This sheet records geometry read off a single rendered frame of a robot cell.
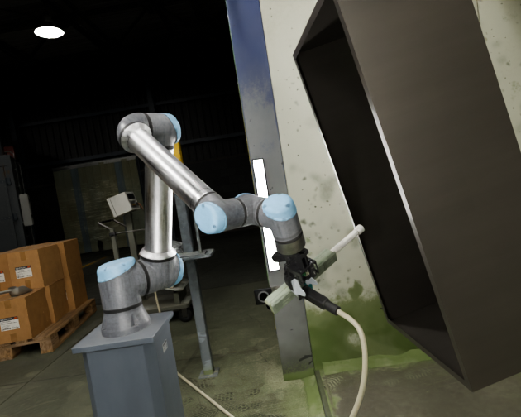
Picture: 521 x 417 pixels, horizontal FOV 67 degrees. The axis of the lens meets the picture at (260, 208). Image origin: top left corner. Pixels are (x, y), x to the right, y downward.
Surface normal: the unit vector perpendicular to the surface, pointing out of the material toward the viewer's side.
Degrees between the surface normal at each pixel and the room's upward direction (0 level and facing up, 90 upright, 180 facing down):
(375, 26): 90
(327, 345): 90
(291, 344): 90
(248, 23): 90
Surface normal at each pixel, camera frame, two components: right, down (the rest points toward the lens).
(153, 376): 0.69, -0.07
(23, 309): 0.11, 0.05
